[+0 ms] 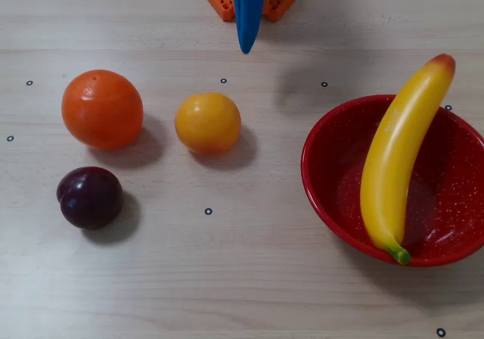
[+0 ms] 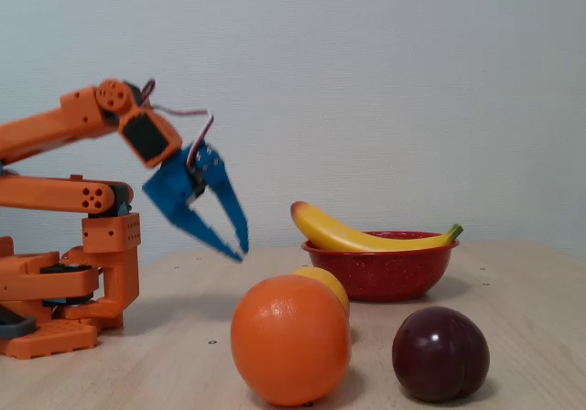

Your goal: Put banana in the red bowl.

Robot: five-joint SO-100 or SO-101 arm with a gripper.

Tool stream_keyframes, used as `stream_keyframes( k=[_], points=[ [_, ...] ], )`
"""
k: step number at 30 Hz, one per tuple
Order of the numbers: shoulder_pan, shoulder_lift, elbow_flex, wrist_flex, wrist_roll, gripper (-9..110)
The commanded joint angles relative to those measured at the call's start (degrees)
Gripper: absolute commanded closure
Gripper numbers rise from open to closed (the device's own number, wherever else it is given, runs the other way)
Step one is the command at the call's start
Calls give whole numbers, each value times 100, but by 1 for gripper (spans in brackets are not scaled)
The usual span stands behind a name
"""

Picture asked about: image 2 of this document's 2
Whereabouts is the dark grey table clamp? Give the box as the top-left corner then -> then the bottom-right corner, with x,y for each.
0,304 -> 38,340

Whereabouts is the orange robot base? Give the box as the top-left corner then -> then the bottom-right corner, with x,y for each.
0,235 -> 101,361

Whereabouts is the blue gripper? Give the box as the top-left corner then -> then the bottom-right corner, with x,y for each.
141,143 -> 250,263

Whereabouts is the orange toy fruit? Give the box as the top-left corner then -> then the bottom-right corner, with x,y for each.
230,275 -> 353,407

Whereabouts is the red white black servo cable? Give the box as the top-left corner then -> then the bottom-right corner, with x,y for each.
150,104 -> 215,167
138,79 -> 157,108

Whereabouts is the yellow toy banana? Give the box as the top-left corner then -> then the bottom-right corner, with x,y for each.
290,200 -> 464,254

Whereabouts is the dark purple toy plum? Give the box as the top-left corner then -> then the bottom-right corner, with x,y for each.
391,306 -> 491,404

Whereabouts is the small yellow toy fruit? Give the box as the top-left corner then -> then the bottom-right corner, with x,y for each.
291,266 -> 352,319

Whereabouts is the red speckled enamel bowl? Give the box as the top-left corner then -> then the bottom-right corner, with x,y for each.
300,231 -> 461,304

